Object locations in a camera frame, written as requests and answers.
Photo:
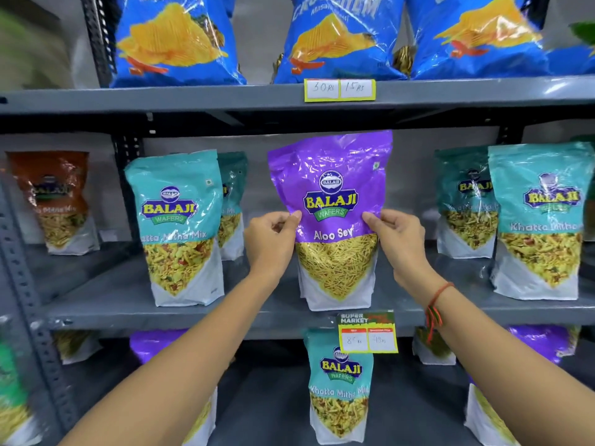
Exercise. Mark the yellow handwritten price label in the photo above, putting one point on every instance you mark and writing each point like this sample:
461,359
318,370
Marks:
340,90

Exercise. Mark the blue chips bag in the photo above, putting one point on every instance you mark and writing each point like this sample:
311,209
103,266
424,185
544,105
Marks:
337,37
479,37
571,60
172,41

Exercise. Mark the orange snack mix pouch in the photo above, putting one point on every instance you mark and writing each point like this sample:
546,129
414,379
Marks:
55,199

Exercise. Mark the person's right forearm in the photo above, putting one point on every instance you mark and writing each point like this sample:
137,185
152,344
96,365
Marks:
506,366

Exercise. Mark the person's left forearm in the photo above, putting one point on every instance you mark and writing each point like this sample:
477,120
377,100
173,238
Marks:
186,366

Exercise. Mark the green and yellow price tag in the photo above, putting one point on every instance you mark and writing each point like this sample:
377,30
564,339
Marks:
368,333

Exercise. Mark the purple snack pouch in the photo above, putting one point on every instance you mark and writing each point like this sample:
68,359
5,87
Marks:
544,341
153,343
332,181

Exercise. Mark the green snack pouch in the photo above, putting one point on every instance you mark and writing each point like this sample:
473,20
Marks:
11,404

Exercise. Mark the green snack bag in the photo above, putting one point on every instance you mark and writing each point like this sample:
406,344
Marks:
583,32
28,51

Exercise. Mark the person's left hand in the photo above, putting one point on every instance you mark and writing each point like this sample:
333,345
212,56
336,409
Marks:
269,248

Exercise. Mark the person's right thumb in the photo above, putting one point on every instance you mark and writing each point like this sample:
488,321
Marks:
376,226

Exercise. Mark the teal snack mix pouch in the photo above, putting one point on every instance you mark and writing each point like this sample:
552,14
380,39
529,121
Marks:
541,227
179,236
232,199
339,394
462,208

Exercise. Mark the person's left thumb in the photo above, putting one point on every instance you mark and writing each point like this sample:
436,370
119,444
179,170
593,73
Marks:
290,221

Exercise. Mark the grey metal shelving rack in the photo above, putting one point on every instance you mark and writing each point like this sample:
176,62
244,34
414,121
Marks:
260,95

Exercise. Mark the person's right hand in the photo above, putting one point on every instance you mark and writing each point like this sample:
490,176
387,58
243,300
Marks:
404,250

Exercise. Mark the snack pouch with white base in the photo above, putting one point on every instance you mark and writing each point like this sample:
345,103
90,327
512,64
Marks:
76,346
432,350

